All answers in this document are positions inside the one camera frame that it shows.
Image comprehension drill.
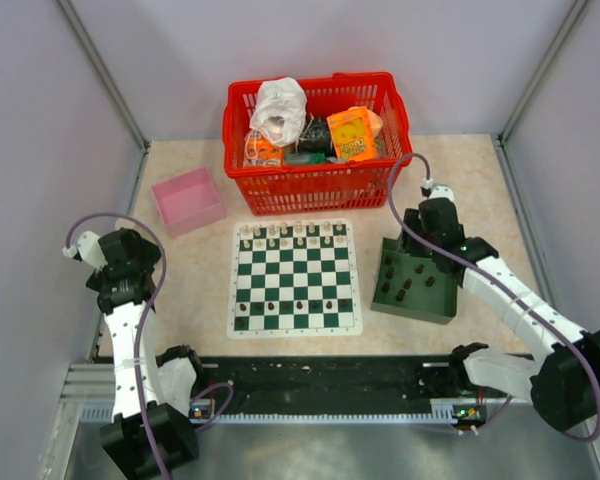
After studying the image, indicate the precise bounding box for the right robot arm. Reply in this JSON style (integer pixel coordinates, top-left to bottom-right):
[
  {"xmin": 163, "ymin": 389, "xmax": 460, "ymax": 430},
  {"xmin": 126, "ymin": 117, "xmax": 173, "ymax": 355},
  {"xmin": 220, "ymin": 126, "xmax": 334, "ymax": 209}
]
[{"xmin": 400, "ymin": 197, "xmax": 600, "ymax": 432}]

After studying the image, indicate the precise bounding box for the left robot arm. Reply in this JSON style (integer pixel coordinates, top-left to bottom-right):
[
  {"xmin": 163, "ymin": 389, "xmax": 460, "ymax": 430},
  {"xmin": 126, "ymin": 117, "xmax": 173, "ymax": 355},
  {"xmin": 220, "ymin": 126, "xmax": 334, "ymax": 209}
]
[{"xmin": 78, "ymin": 229, "xmax": 203, "ymax": 479}]

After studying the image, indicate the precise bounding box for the green white chess board mat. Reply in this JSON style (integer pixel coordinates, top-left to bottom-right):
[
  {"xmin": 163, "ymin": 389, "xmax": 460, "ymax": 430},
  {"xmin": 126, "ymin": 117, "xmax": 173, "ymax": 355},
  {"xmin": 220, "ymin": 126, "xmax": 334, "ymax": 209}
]
[{"xmin": 227, "ymin": 218, "xmax": 363, "ymax": 340}]

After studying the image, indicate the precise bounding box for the green tray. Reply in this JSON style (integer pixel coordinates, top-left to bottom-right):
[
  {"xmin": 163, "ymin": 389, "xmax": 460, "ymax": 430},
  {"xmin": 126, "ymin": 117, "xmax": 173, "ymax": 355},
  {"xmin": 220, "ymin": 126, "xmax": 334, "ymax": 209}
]
[{"xmin": 370, "ymin": 238, "xmax": 458, "ymax": 324}]

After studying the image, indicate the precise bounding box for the red plastic shopping basket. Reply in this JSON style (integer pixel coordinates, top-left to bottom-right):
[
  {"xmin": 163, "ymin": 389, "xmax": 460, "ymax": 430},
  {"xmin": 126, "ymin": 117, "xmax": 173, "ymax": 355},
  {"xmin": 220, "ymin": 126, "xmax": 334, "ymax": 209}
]
[{"xmin": 222, "ymin": 72, "xmax": 412, "ymax": 215}]

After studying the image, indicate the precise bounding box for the pink plastic box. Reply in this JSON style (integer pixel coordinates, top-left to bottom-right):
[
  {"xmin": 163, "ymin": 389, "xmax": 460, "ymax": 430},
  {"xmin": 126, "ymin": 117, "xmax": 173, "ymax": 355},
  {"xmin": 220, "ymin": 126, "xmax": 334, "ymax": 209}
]
[{"xmin": 151, "ymin": 167, "xmax": 227, "ymax": 238}]

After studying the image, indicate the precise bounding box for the orange snack box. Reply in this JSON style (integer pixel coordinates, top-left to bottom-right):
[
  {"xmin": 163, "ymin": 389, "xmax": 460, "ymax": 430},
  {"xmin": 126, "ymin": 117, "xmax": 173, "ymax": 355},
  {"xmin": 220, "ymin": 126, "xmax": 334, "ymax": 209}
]
[{"xmin": 326, "ymin": 106, "xmax": 384, "ymax": 162}]

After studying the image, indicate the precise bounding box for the small orange patterned box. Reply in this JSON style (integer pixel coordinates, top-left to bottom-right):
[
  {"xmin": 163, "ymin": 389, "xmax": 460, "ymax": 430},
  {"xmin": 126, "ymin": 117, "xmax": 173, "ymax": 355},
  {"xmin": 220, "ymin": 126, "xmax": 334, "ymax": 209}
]
[{"xmin": 243, "ymin": 130, "xmax": 284, "ymax": 167}]

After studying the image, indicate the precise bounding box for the white crumpled plastic bag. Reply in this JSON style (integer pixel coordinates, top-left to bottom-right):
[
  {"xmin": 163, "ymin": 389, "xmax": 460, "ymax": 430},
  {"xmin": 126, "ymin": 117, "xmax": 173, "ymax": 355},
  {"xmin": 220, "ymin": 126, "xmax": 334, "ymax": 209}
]
[{"xmin": 249, "ymin": 77, "xmax": 307, "ymax": 147}]

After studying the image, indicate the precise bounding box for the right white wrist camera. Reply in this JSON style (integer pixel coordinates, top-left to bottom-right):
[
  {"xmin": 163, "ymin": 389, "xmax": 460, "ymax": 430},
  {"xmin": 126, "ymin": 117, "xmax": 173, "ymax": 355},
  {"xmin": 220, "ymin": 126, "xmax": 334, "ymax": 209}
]
[{"xmin": 421, "ymin": 185, "xmax": 455, "ymax": 203}]

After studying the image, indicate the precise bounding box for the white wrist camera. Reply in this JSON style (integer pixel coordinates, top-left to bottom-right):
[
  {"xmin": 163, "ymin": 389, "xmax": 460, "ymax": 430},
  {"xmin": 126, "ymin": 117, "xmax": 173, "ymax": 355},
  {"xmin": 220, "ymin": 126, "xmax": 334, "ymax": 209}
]
[
  {"xmin": 62, "ymin": 231, "xmax": 102, "ymax": 262},
  {"xmin": 421, "ymin": 185, "xmax": 455, "ymax": 203}
]

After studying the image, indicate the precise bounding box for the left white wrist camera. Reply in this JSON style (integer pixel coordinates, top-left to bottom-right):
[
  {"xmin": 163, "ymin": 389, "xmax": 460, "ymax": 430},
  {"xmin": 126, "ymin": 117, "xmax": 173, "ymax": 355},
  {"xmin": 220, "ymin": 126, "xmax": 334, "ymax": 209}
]
[{"xmin": 62, "ymin": 231, "xmax": 102, "ymax": 262}]

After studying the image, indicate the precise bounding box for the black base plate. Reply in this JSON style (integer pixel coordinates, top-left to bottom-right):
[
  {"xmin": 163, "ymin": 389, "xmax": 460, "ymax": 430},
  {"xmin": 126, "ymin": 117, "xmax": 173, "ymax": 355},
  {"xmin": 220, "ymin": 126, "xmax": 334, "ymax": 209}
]
[{"xmin": 184, "ymin": 355, "xmax": 505, "ymax": 416}]

